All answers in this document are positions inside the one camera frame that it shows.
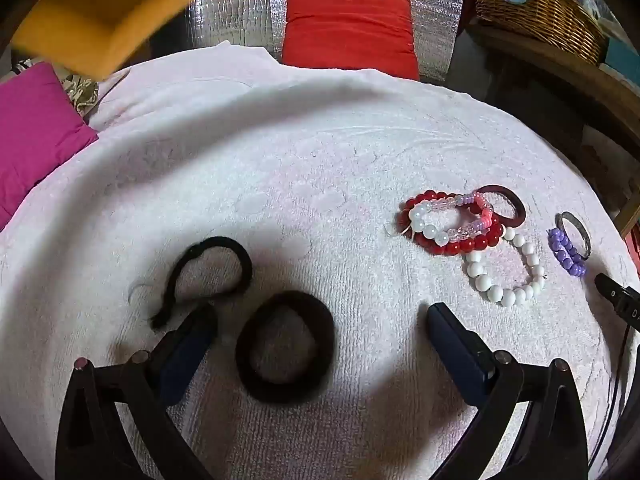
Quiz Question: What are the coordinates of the dark red bangle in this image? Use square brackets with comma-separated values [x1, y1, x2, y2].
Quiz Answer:
[475, 185, 526, 227]

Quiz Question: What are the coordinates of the wooden shelf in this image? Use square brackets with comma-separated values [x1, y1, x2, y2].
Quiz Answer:
[465, 25, 640, 241]

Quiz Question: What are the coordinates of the wicker basket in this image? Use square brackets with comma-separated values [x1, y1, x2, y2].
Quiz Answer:
[470, 0, 608, 66]

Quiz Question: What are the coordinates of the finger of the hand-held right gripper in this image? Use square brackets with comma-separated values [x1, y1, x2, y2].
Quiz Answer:
[594, 272, 640, 333]

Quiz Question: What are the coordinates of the teal box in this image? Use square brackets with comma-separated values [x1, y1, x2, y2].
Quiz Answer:
[602, 35, 640, 81]

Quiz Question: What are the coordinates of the orange box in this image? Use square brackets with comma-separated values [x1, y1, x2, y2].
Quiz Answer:
[10, 0, 261, 81]

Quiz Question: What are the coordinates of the red bead bracelet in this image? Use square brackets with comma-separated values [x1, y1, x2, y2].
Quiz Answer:
[398, 190, 505, 257]

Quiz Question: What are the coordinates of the pink and purple bead bracelet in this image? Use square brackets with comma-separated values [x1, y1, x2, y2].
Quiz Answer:
[460, 192, 496, 233]

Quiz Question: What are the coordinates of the red cushion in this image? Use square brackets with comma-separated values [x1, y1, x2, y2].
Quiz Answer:
[281, 0, 421, 81]

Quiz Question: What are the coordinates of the pink cushion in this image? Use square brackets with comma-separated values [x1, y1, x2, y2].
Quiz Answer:
[0, 62, 99, 231]

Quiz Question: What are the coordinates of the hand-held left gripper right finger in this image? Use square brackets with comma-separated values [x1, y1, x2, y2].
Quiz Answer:
[425, 302, 591, 480]

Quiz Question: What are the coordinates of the grey metal bangle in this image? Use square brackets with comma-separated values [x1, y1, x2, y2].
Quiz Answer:
[556, 211, 592, 261]

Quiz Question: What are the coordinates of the white bead bracelet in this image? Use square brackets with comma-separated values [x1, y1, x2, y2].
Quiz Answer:
[462, 225, 547, 307]

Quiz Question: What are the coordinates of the patterned cloth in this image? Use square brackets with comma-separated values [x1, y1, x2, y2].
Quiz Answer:
[10, 57, 128, 121]

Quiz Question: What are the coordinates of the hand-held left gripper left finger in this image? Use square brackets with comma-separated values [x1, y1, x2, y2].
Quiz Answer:
[55, 302, 221, 480]

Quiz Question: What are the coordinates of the pearl and clear bead bracelet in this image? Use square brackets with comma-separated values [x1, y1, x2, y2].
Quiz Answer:
[409, 195, 483, 247]

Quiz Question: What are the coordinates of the thick black hair tie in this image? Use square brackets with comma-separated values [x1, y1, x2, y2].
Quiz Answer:
[235, 291, 335, 405]

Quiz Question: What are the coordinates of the thin black hair tie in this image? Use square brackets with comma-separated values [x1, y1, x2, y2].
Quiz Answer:
[150, 236, 253, 331]

